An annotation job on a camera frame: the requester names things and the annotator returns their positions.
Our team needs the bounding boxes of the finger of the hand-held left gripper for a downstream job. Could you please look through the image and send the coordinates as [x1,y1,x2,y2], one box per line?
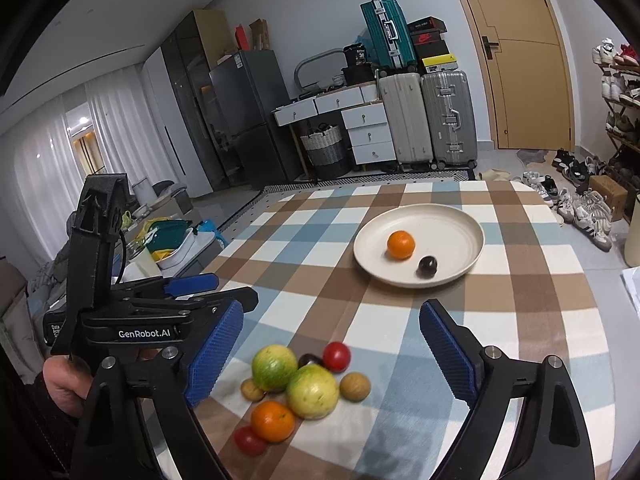
[131,287,259,322]
[117,272,220,301]

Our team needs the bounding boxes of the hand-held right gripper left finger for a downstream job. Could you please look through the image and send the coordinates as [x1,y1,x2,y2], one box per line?
[74,300,246,480]

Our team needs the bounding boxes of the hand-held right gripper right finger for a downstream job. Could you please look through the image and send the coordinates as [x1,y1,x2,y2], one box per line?
[419,299,597,480]

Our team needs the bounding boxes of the brown round fruit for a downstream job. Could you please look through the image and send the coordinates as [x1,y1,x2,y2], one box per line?
[339,371,372,403]
[240,378,266,403]

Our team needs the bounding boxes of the green apple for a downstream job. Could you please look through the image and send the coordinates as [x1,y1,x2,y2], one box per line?
[251,344,299,393]

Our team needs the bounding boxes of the orange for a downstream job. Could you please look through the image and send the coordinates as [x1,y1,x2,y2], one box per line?
[386,230,417,261]
[250,400,297,444]

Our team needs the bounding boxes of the yellow-green apple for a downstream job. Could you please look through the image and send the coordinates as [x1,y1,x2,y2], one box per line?
[286,364,341,421]

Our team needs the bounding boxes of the red tomato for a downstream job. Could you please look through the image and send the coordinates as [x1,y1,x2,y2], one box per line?
[234,425,268,457]
[322,341,352,373]

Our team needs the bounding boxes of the cream round plate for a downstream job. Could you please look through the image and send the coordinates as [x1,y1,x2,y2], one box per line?
[353,203,486,289]

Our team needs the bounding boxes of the person's left hand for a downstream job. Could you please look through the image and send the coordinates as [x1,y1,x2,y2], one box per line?
[42,355,94,418]

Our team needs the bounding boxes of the green and white basket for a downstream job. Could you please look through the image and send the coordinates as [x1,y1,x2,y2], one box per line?
[142,217,223,271]

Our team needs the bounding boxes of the white curtains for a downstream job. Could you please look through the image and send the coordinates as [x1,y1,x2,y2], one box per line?
[0,77,166,266]

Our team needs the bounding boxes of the dark glass cabinet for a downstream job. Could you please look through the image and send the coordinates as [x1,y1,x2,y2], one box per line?
[160,10,241,193]

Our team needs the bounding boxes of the beige floor cloth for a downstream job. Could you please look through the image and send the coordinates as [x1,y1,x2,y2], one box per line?
[477,167,523,183]

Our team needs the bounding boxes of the grey fridge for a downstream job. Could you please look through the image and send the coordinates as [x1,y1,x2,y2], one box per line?
[209,50,303,183]

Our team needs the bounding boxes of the woven basket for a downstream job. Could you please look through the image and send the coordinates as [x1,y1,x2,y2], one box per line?
[300,124,351,180]

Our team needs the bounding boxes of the striped rug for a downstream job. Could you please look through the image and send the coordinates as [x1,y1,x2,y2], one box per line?
[260,167,476,196]

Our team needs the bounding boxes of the pile of scattered shoes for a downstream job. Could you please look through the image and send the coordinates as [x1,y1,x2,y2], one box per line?
[515,149,616,252]

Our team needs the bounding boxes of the white bin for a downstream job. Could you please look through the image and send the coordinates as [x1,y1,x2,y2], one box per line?
[622,200,640,268]

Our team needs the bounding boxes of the brown cardboard box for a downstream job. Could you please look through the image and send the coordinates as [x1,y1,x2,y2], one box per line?
[589,175,628,222]

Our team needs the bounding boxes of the white drawer cabinet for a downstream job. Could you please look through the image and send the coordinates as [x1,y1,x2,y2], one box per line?
[272,82,398,173]

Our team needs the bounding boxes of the beige suitcase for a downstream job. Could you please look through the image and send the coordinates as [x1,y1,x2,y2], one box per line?
[376,72,435,173]

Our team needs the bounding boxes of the silver suitcase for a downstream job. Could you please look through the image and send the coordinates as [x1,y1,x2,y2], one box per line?
[420,70,478,168]

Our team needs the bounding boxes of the black bag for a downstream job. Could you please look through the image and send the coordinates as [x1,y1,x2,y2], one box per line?
[341,62,376,86]

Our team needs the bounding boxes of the black and yellow shoe box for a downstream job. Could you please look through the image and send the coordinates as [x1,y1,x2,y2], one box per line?
[420,56,457,75]

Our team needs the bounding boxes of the yellow wooden door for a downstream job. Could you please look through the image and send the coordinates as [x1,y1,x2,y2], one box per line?
[442,0,573,151]

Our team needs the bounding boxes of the wooden shoe rack with shoes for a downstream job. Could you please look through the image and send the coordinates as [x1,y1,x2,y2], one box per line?
[592,37,640,181]

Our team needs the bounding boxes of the teal suitcase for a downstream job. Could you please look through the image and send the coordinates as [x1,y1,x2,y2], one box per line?
[360,0,418,72]

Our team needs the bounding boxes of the grey oval mirror frame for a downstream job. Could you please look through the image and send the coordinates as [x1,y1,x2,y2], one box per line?
[292,49,343,93]

